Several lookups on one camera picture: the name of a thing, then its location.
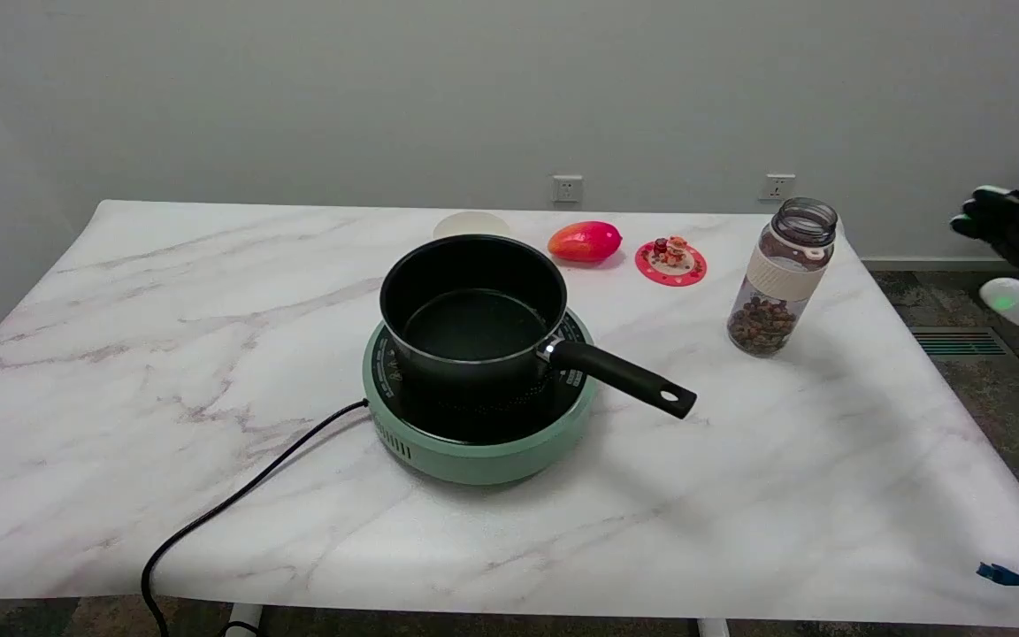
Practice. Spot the floor vent grille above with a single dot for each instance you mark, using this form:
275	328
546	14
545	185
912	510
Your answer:
959	342

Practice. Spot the red mango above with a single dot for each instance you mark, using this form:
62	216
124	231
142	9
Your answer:
585	241

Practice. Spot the clear bottle with brown contents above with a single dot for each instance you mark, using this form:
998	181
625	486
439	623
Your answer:
778	278

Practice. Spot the red coaster with figurines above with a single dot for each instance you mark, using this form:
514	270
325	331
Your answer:
670	261

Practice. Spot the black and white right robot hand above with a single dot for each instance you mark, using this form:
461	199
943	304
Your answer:
1015	226

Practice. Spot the green round induction cooker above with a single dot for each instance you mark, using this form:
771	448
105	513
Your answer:
474	438

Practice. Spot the white wall socket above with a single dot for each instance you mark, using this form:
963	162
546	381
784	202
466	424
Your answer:
567	188
777	187

